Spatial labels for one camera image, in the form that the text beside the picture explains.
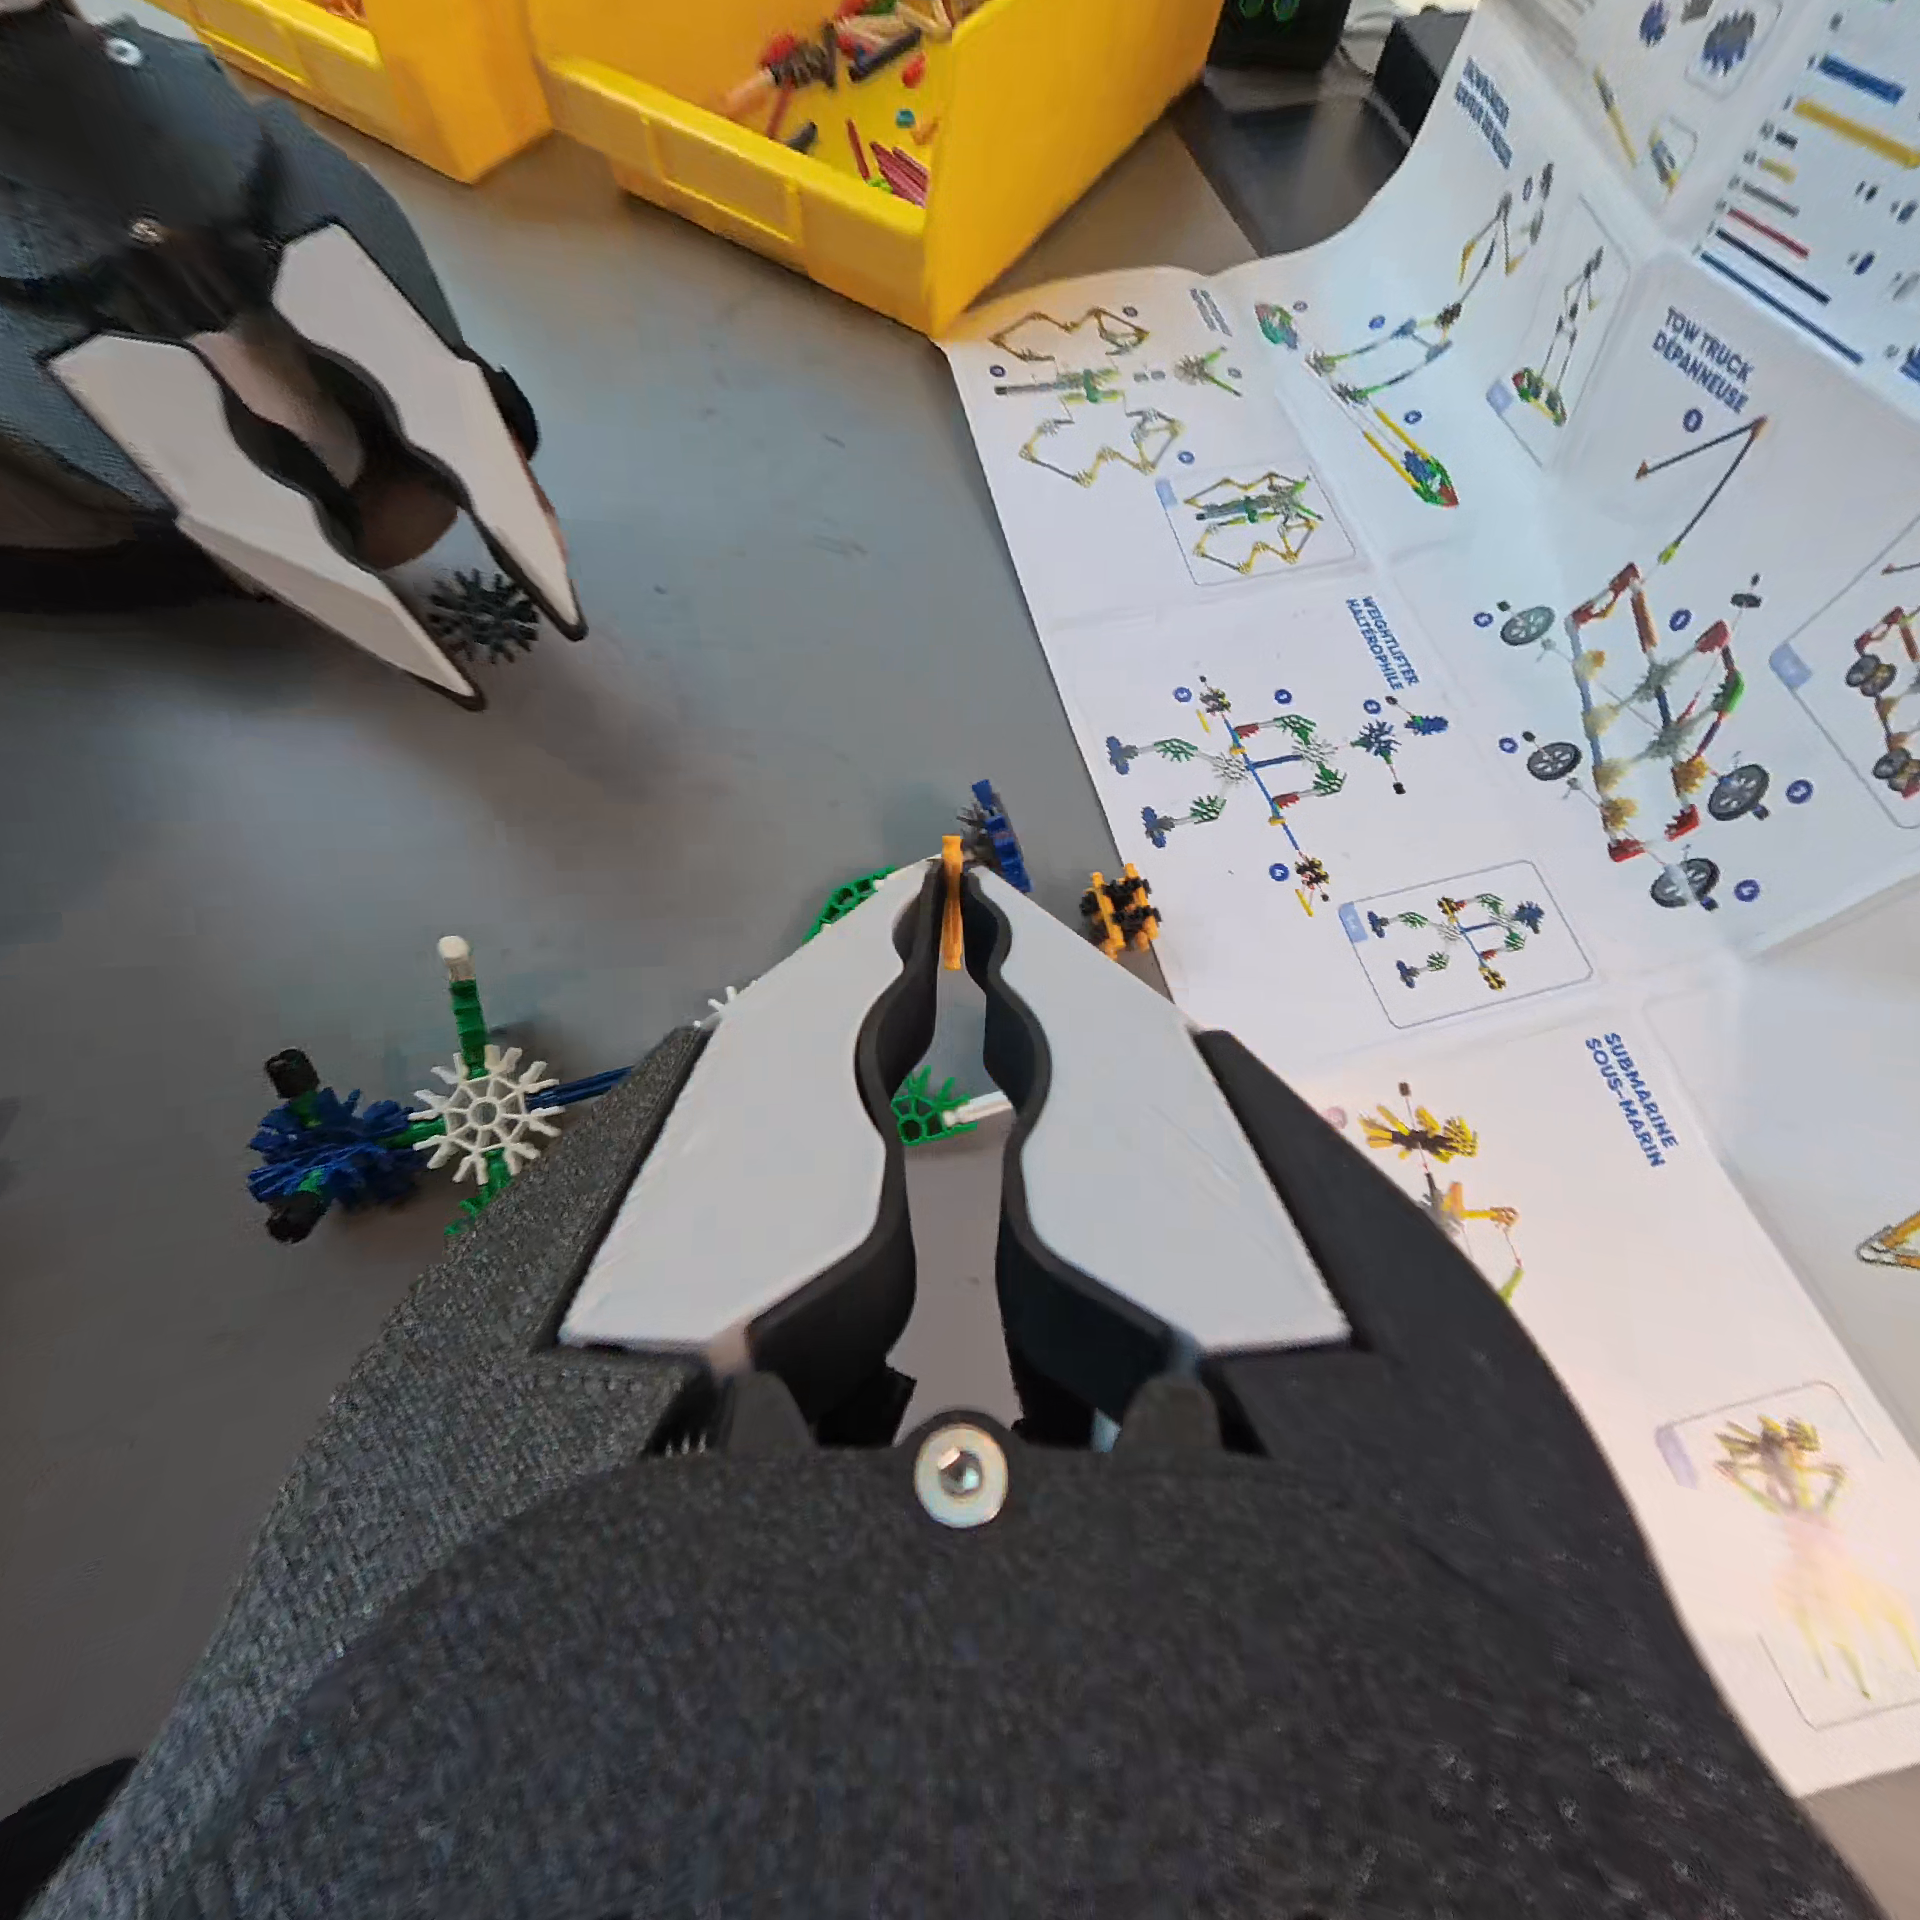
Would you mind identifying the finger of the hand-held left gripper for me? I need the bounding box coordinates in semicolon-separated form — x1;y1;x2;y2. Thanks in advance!
265;227;593;641
39;325;490;713

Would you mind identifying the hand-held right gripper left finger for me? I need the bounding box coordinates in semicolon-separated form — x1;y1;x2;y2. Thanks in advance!
561;854;951;1435

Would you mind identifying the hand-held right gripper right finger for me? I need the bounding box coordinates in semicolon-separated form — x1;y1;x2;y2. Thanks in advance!
960;864;1359;1435

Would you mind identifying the black snowflake toy connector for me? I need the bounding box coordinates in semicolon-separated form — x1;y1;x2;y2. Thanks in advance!
421;564;552;668

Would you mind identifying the colourful rod connector toy model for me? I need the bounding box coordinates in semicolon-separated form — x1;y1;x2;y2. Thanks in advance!
248;774;1039;1240

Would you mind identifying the black yellow toy wheel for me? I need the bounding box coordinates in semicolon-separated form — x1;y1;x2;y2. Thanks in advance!
1082;864;1174;962

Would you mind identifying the yellow plastic bin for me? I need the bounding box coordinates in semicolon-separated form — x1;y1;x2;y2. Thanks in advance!
527;0;1225;338
167;0;558;182

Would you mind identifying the pile of small building parts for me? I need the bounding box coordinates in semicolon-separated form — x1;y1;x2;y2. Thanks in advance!
707;0;993;197

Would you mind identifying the white building instruction sheet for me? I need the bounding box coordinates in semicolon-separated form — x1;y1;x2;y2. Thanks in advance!
947;0;1920;1801

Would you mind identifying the black box with green light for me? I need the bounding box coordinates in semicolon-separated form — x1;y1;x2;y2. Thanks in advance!
1216;0;1397;78

